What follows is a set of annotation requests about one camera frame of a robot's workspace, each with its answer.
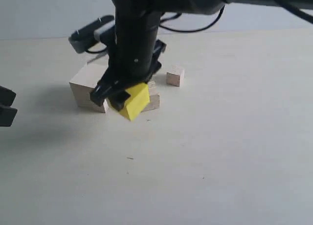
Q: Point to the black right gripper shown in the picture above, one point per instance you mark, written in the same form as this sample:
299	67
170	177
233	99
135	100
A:
134	51

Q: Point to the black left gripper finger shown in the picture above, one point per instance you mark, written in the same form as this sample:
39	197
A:
7	96
7	115

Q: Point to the yellow cube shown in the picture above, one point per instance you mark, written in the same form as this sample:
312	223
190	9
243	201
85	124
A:
137	102

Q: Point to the large pale wooden cube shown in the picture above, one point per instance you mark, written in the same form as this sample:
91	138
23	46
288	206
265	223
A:
83	83

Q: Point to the medium plywood cube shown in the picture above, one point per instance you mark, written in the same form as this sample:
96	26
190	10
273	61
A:
154	97

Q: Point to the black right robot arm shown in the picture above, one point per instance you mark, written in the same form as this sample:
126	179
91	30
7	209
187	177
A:
205	7

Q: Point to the small pale wooden cube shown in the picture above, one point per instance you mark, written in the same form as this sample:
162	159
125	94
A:
175	76

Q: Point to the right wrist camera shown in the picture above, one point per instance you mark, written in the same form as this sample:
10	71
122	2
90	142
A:
83	39

